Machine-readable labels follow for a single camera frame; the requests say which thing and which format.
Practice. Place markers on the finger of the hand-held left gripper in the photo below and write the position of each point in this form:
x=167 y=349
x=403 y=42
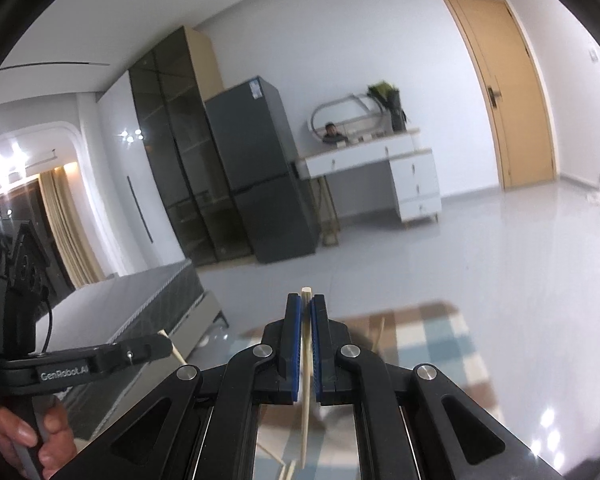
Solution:
x=140 y=350

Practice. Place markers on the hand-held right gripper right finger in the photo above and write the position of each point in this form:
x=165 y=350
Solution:
x=317 y=350

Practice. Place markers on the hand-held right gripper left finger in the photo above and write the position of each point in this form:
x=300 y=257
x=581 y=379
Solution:
x=294 y=350

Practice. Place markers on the wooden chopstick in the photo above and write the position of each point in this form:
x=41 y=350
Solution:
x=306 y=292
x=289 y=471
x=177 y=356

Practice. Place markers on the person's left hand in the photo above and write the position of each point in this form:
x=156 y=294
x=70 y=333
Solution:
x=60 y=435

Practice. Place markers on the grey bed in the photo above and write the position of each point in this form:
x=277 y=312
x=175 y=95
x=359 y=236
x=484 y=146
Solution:
x=130 y=300

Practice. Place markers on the window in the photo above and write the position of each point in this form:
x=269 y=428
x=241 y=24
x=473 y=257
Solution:
x=10 y=220

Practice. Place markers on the beige curtain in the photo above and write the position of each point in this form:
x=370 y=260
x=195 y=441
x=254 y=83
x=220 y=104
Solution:
x=70 y=230

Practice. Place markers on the plaid rug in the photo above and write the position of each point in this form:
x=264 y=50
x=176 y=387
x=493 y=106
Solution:
x=430 y=330

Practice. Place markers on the white wardrobe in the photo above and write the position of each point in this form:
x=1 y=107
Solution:
x=120 y=175

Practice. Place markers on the grey refrigerator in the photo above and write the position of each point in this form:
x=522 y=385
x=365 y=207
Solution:
x=260 y=170

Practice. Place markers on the white dressing desk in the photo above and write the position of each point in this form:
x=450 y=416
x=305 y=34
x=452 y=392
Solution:
x=410 y=180

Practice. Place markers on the dark glass cabinet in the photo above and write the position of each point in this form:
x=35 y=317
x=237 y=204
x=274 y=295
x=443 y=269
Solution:
x=180 y=150

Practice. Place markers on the oval mirror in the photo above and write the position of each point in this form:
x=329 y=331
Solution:
x=352 y=112

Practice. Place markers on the green plant in black wrap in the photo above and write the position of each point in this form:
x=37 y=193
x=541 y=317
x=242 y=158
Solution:
x=392 y=105

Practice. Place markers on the wooden door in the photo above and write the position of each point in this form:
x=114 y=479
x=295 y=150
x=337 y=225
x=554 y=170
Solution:
x=505 y=95

